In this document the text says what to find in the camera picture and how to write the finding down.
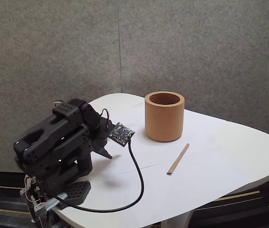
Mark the brown paper pen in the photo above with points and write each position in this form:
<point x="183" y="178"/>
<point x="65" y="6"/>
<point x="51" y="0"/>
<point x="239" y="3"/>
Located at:
<point x="178" y="159"/>

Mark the brown cork pen holder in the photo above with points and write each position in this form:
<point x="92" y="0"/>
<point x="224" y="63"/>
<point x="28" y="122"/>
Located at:
<point x="164" y="118"/>

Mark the metal table clamp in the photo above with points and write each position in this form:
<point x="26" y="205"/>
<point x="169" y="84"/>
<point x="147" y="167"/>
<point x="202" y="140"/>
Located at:
<point x="50" y="203"/>

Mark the bare camera circuit board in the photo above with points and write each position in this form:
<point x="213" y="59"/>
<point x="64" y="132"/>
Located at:
<point x="122" y="134"/>

